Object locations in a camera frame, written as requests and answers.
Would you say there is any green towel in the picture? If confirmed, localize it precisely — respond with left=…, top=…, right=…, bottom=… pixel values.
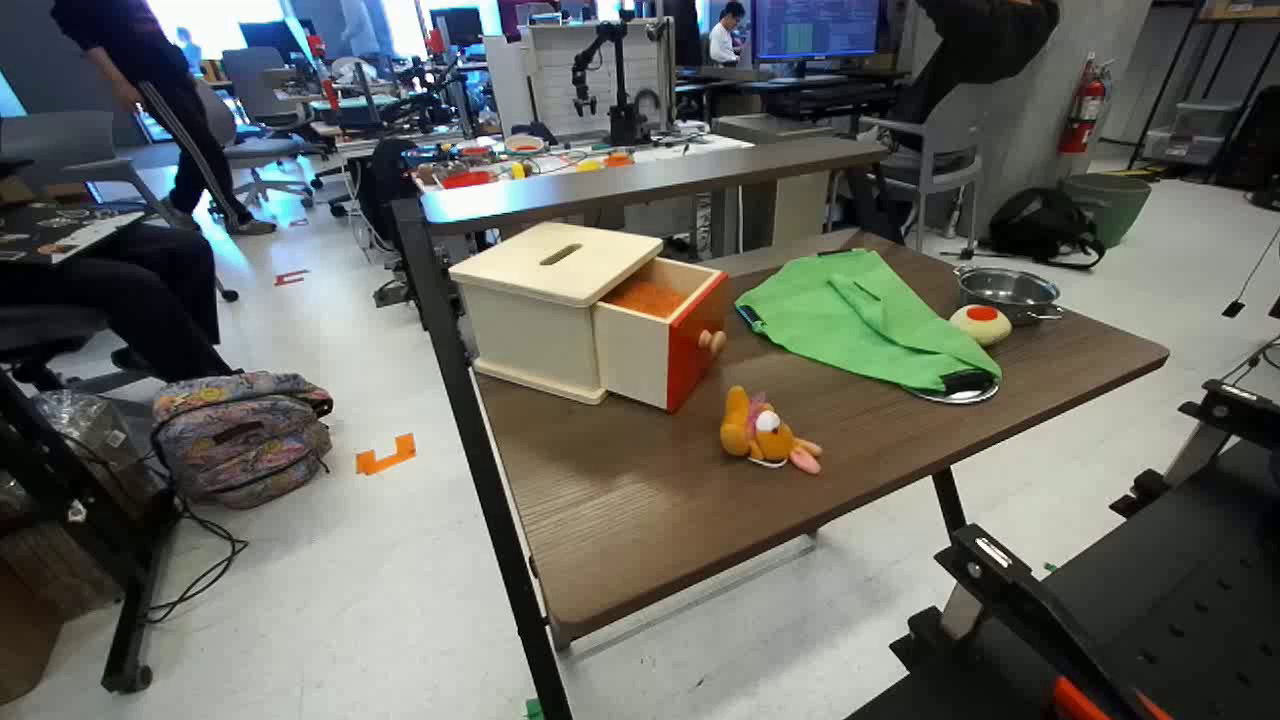
left=737, top=246, right=1004, bottom=395

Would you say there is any black robot arm in background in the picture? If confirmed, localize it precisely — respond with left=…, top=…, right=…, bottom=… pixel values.
left=572, top=20, right=667, bottom=143

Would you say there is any orange fronted wooden drawer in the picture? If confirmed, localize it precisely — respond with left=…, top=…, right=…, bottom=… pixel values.
left=595, top=261, right=732, bottom=411

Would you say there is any wooden box with slot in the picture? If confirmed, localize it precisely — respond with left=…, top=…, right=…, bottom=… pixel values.
left=449, top=218, right=658, bottom=403

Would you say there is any orange plush toy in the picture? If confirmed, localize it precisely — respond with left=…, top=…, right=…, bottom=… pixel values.
left=720, top=382, right=825, bottom=476

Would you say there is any grey background workbench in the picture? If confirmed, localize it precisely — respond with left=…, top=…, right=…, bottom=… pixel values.
left=395, top=135, right=888, bottom=256

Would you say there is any silver metal lid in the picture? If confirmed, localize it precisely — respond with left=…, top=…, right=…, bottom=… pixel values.
left=930, top=373, right=1000, bottom=408

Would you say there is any cream and red plush ball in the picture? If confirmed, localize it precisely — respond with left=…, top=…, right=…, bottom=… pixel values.
left=953, top=303, right=1011, bottom=349

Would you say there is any grey chair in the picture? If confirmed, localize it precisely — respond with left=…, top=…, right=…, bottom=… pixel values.
left=865, top=116, right=982, bottom=256

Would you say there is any computer monitor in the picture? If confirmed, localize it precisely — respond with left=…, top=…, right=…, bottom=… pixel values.
left=753, top=0, right=878, bottom=63

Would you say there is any silver metal bowl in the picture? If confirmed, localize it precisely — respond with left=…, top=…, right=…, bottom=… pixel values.
left=956, top=267, right=1059, bottom=325

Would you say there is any floral backpack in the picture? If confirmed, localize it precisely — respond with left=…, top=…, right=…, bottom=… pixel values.
left=151, top=373, right=333, bottom=508

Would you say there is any black backpack on floor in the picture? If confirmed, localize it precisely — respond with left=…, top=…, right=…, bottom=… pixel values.
left=987, top=186, right=1105, bottom=267

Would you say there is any seated person in black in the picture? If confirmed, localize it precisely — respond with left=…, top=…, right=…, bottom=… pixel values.
left=0, top=225, right=230, bottom=382

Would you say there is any green bin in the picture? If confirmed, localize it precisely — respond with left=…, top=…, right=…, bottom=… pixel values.
left=1059, top=172, right=1151, bottom=246

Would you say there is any red fire extinguisher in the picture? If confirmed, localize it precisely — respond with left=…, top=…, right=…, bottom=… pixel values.
left=1056, top=54, right=1109, bottom=156

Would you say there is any black equipment cart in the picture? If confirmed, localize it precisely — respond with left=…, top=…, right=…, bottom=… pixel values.
left=847, top=342, right=1280, bottom=720

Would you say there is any standing person in dark clothes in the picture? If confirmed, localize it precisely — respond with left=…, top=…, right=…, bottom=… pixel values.
left=49, top=0, right=273, bottom=235

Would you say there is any orange bracket on floor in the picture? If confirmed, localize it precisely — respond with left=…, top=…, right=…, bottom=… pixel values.
left=354, top=433, right=416, bottom=476

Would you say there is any black table frame leg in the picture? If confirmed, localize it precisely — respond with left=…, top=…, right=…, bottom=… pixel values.
left=393, top=198, right=572, bottom=720

